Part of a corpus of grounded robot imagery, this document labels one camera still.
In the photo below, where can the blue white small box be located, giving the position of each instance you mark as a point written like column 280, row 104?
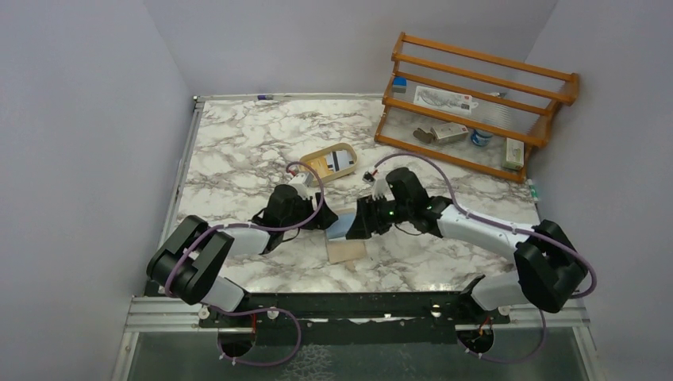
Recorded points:
column 399, row 85

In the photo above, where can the clear packet with red label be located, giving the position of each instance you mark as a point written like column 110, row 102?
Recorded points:
column 444, row 100

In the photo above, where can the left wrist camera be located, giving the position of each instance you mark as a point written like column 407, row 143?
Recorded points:
column 302, row 182

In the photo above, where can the green white small box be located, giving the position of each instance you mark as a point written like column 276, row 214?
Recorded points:
column 513, row 155

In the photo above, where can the orange card in tray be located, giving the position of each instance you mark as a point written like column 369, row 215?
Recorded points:
column 320, row 166

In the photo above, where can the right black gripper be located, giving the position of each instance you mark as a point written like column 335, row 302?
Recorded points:
column 361, row 228

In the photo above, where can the grey box with red label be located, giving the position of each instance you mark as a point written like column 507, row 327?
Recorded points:
column 448, row 133

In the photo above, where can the wooden shelf rack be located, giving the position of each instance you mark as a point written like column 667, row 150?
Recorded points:
column 479, row 111

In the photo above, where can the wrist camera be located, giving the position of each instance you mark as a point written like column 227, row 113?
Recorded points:
column 302, row 182
column 379, row 186

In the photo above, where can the beige oval tray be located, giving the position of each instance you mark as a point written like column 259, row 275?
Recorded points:
column 321, row 154

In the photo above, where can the green white tube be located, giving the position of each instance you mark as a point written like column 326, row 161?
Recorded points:
column 533, row 190

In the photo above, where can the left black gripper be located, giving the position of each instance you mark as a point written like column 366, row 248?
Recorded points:
column 321, row 219

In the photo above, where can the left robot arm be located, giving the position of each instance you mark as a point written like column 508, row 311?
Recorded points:
column 188, row 263

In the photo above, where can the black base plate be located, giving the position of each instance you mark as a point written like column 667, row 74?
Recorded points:
column 287, row 319

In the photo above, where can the brown small object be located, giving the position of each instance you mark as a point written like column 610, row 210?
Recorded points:
column 423, row 136

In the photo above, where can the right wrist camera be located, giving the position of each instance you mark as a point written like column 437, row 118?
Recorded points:
column 379, row 186

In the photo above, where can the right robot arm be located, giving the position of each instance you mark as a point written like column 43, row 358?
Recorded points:
column 545, row 273

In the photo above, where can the blue white bottle cap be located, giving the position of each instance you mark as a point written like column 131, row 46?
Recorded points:
column 480, row 138

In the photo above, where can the white black card in tray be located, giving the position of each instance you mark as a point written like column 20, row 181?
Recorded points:
column 339, row 160

